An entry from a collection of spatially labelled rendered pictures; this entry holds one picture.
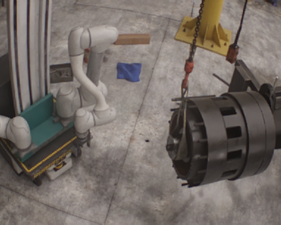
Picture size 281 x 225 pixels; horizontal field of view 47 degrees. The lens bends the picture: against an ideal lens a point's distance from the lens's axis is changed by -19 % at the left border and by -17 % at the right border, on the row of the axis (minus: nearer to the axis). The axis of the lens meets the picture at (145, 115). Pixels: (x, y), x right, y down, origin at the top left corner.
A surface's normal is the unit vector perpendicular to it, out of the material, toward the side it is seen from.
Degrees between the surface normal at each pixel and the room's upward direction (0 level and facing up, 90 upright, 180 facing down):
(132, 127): 0
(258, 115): 17
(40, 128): 0
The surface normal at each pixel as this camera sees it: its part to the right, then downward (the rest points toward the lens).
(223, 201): 0.12, -0.69
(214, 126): 0.20, -0.40
